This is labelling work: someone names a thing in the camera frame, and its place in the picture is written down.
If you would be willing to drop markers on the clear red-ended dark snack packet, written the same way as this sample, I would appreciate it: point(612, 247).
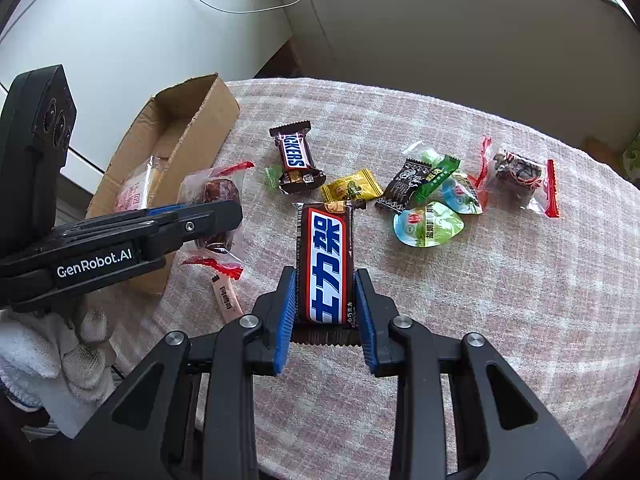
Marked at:
point(520, 172)

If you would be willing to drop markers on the large chocolate bar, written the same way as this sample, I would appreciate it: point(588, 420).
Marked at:
point(327, 260)

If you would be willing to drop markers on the toast bread packet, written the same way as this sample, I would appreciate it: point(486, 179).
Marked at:
point(137, 185)

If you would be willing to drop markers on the green candy packet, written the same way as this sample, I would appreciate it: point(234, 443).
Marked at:
point(440, 172)

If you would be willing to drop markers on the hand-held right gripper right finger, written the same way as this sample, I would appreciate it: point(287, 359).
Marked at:
point(365, 320)

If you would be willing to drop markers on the person's left hand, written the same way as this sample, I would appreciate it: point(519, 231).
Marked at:
point(60, 375)

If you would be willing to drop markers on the blue jelly cup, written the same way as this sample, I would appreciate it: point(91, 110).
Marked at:
point(460, 195)

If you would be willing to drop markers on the yellow candy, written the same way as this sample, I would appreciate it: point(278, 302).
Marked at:
point(350, 187)

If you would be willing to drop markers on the green printed box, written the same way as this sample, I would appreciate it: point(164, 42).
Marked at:
point(632, 157)

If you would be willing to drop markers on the small green candy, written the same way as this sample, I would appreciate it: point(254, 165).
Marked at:
point(272, 177)

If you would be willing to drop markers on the green jelly cup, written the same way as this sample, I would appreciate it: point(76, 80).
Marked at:
point(425, 225)

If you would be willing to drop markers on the clear red-ended date packet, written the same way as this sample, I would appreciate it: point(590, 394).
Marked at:
point(215, 190)

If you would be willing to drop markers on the cardboard box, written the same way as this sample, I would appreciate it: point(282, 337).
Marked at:
point(200, 110)

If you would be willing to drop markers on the clear green candy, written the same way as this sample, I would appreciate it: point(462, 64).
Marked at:
point(425, 152)

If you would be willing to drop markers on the pink stick packet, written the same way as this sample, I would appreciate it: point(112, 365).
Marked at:
point(225, 297)

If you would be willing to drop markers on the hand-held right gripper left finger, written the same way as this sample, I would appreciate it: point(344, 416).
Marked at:
point(284, 320)

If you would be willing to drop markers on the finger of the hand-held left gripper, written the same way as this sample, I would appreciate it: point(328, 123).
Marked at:
point(210, 222)
point(167, 208)

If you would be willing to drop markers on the small chocolate bar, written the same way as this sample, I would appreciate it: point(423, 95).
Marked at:
point(295, 155)

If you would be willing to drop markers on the black candy packet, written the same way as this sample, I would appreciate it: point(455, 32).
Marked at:
point(402, 182)

